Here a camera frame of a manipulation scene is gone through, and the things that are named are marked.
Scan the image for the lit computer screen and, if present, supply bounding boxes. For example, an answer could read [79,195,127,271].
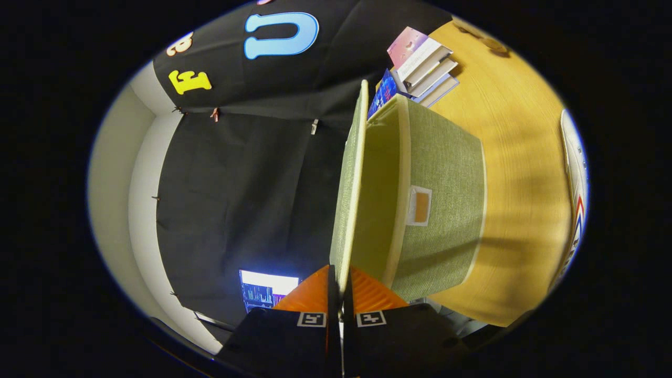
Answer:
[239,269,300,314]

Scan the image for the green fabric storage box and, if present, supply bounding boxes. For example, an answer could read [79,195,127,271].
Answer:
[330,80,488,303]

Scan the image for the brown plush toy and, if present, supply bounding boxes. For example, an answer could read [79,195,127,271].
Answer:
[453,17,510,55]

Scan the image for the black backdrop cloth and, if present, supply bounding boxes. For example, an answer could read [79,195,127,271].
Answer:
[152,0,452,331]

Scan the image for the white paperback book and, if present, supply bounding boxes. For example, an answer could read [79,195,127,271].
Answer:
[407,57,458,91]

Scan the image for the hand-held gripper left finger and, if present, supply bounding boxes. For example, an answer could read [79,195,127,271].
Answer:
[215,265,342,378]

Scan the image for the pink cover book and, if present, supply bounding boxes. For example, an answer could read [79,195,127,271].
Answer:
[387,26,453,80]

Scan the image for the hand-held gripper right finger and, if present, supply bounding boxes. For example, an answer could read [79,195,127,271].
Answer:
[342,266,473,378]

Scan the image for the dark blue book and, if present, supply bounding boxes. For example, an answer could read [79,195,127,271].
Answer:
[367,68,402,120]

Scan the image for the white striped canvas shoe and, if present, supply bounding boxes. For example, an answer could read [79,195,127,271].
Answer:
[549,109,590,292]

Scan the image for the pale blue book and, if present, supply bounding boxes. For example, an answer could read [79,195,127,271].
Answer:
[420,76,460,108]

